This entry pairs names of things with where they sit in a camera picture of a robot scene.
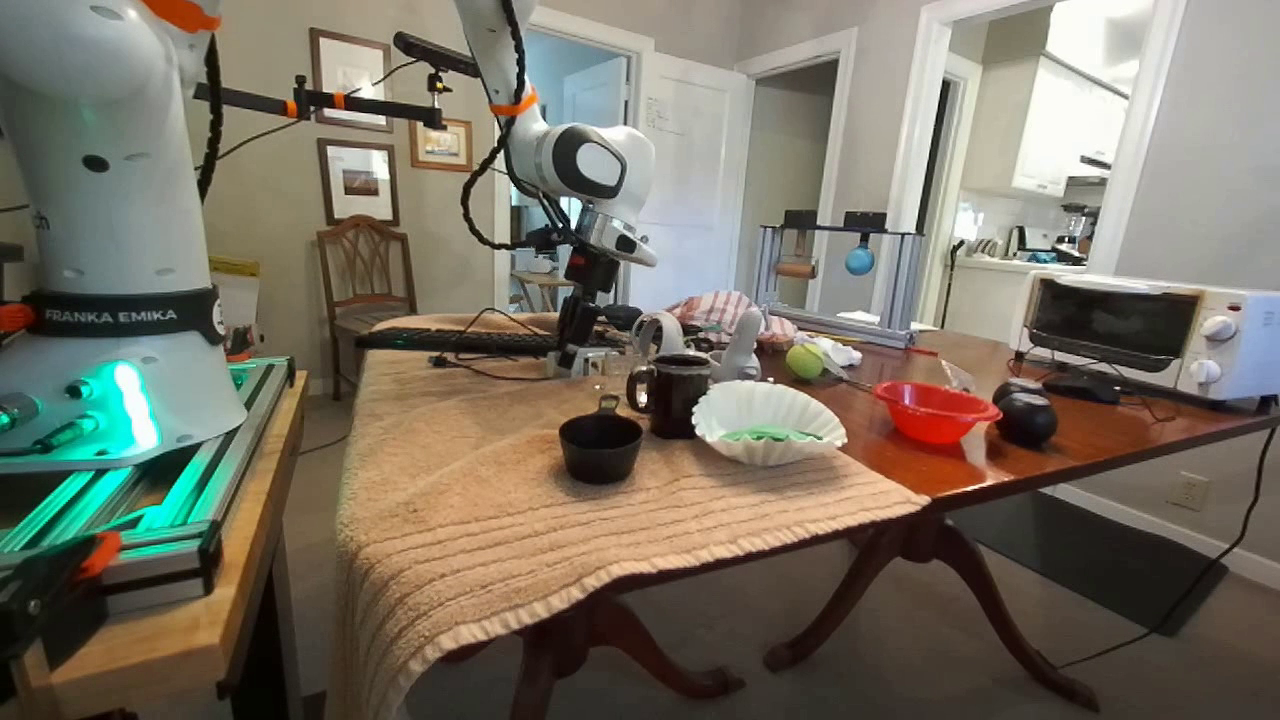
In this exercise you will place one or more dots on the white toaster oven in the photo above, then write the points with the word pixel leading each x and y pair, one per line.
pixel 1135 335

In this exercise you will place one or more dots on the small framed wall picture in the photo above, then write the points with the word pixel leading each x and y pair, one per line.
pixel 442 147

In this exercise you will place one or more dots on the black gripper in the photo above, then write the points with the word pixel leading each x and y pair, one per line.
pixel 587 301

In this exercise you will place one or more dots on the aluminium frame stand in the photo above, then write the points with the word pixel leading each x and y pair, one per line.
pixel 827 284

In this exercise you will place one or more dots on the small clear glass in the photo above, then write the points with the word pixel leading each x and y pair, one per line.
pixel 610 399

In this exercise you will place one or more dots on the white door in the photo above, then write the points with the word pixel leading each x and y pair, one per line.
pixel 687 184

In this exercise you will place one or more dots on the dark wooden chair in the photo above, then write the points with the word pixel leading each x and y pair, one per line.
pixel 361 284

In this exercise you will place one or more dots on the dark floor mat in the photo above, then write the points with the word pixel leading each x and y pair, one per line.
pixel 1095 561

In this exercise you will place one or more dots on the red striped cloth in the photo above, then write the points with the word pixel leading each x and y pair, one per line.
pixel 721 314

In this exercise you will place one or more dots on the wooden robot cart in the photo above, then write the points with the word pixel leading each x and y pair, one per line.
pixel 200 627

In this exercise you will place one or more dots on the blue ball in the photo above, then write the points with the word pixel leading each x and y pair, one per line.
pixel 863 257

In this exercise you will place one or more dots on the black measuring cup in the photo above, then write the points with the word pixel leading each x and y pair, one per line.
pixel 601 448

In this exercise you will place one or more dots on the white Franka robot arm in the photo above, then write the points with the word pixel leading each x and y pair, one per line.
pixel 107 200

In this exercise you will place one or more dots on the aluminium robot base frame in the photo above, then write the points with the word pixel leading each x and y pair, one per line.
pixel 163 495

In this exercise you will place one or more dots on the tan ribbed towel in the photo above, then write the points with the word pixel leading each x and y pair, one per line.
pixel 482 535

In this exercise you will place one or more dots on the black orange-clamped camera mount arm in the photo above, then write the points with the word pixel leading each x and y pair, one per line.
pixel 333 100

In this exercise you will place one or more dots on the small folding table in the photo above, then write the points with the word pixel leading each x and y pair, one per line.
pixel 535 284

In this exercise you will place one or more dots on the dark wooden dining table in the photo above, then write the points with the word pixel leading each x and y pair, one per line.
pixel 1104 434

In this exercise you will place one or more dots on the black camera on frame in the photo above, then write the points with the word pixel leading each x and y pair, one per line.
pixel 798 219
pixel 864 219

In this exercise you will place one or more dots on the green tennis ball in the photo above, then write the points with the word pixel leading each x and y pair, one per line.
pixel 805 362

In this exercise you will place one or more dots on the white crumpled tissue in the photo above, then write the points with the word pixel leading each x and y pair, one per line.
pixel 840 352

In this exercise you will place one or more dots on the white and yellow poster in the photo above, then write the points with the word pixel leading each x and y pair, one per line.
pixel 237 301

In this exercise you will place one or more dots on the white kitchen wall cabinet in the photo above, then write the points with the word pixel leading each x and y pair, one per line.
pixel 1053 126

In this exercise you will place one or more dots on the dark framed landscape picture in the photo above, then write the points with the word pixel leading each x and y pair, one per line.
pixel 356 183

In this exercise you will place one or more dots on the large framed wall picture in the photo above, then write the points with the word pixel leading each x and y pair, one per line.
pixel 351 74

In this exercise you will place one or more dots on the wall outlet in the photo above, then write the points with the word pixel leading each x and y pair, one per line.
pixel 1193 488

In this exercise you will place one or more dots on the black mug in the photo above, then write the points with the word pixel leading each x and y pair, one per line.
pixel 678 399

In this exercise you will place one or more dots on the red plastic bowl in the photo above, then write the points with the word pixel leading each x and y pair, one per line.
pixel 934 412

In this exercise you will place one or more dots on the white coffee filter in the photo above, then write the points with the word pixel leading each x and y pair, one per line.
pixel 765 426

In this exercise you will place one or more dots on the black round object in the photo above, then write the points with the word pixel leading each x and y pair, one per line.
pixel 1026 420

